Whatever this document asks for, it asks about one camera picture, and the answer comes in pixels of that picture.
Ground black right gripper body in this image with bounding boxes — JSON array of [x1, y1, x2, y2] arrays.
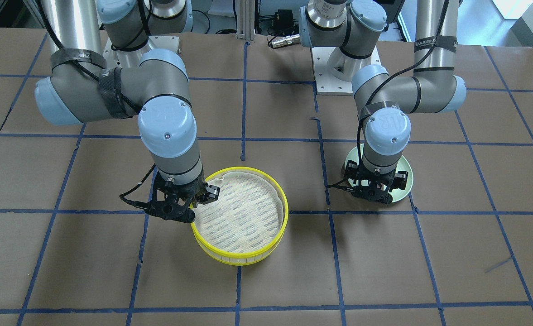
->
[[151, 175, 221, 213]]

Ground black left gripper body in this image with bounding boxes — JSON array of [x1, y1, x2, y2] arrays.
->
[[343, 161, 408, 195]]

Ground yellow top steamer layer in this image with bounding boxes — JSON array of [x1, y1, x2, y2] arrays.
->
[[191, 167, 289, 266]]

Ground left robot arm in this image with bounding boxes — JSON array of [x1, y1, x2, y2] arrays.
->
[[299, 0, 467, 203]]

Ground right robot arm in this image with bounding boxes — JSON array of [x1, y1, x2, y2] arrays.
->
[[35, 0, 220, 222]]

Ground light green plate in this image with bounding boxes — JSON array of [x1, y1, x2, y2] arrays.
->
[[343, 144, 413, 204]]

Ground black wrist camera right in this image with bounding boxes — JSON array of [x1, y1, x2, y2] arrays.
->
[[145, 185, 195, 224]]

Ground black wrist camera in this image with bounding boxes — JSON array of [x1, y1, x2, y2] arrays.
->
[[145, 185, 195, 224], [351, 180, 393, 204]]

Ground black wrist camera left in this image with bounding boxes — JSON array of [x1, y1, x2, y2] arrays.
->
[[351, 180, 393, 204]]

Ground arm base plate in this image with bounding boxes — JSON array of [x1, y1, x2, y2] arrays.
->
[[311, 45, 381, 96], [102, 35, 181, 68]]

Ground aluminium frame post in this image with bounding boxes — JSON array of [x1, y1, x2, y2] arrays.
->
[[234, 0, 258, 43]]

